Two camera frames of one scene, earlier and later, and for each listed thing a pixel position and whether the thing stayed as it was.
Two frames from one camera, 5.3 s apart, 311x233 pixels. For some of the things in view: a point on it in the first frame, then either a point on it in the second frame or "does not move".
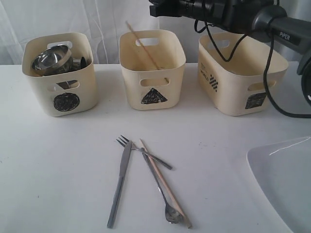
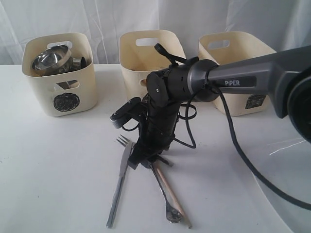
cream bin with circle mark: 72,92 does not move
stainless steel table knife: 121,182 does not move
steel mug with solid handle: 77,63 does not move
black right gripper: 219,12 to 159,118
